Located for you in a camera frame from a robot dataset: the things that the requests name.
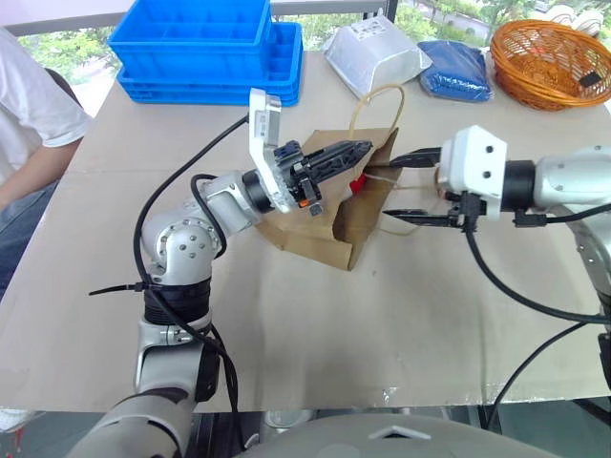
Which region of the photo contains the silver white foil pouch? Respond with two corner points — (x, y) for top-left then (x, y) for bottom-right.
(322, 15), (433, 101)

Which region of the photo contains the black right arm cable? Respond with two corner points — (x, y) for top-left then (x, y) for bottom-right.
(464, 204), (611, 433)

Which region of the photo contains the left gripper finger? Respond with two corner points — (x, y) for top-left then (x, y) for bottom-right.
(309, 149), (371, 185)
(305, 140), (374, 169)

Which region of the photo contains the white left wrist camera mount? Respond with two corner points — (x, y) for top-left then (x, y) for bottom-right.
(247, 88), (298, 215)

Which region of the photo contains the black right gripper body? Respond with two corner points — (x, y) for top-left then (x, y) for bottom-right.
(447, 192), (488, 235)

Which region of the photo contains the grey robot torso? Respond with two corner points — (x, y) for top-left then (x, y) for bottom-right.
(247, 412), (550, 458)

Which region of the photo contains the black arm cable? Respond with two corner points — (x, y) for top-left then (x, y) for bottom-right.
(464, 204), (611, 433)
(135, 116), (252, 448)

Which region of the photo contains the brown paper bag with handles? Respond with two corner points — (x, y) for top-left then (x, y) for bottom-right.
(255, 84), (443, 273)

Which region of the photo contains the blue plastic pouch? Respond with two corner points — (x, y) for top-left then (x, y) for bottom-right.
(416, 39), (495, 103)

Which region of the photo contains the person in white shirt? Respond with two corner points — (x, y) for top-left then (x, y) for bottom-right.
(0, 26), (93, 302)

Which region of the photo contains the black zip tie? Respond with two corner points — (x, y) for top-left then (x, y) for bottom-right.
(88, 281), (161, 299)

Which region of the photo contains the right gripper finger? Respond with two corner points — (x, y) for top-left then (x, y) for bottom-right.
(383, 208), (460, 230)
(388, 146), (445, 170)

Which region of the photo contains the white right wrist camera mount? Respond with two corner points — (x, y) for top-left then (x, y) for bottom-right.
(435, 125), (509, 221)

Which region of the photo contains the orange wicker basket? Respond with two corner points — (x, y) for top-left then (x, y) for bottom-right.
(490, 19), (611, 113)

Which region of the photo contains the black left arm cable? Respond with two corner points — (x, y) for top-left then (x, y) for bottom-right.
(135, 116), (252, 448)

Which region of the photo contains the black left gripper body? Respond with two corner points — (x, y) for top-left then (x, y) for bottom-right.
(274, 140), (327, 219)

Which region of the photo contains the blue plastic compartment crate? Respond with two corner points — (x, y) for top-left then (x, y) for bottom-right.
(107, 0), (274, 88)

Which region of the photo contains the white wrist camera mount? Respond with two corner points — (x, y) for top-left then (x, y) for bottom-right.
(435, 125), (509, 221)
(247, 88), (298, 215)

